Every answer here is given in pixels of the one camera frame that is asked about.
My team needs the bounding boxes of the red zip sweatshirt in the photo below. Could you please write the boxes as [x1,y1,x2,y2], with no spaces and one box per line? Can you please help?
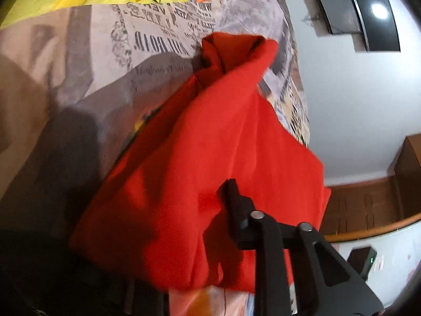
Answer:
[69,33,330,292]

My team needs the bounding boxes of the small black device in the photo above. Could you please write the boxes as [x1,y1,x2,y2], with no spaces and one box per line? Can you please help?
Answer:
[347,246,378,281]

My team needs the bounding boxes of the brown wooden door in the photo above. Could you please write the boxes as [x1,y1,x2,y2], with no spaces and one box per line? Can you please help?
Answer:
[320,134,420,243]

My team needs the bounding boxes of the black curved monitor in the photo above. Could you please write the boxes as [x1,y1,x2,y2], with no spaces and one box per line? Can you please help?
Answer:
[353,0,400,52]

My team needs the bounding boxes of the newspaper print bed sheet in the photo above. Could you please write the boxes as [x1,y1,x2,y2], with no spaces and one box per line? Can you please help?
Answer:
[1,0,310,315]

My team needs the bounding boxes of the wall mounted grey box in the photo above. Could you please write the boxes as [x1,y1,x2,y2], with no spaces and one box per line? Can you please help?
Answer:
[317,0,361,35]

